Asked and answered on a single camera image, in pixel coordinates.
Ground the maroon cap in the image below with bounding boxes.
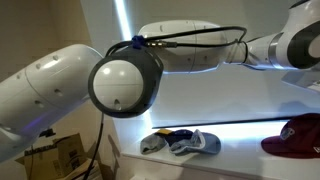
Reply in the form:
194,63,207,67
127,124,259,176
261,113,320,159

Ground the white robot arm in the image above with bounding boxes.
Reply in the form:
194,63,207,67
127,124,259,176
0,0,320,161

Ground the navy cap with yellow brim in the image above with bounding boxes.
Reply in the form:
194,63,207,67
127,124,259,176
156,129,193,146

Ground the grey cap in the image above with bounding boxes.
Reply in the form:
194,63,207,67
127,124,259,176
140,134,167,155

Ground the light blue denim cap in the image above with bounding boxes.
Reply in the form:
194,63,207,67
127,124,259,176
169,130,221,156

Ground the brown cardboard box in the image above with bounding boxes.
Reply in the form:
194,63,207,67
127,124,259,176
16,133,91,180

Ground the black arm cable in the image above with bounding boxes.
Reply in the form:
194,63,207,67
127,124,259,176
105,25,249,64

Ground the black camera on stand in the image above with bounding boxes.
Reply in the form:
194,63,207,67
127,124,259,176
39,128,56,137

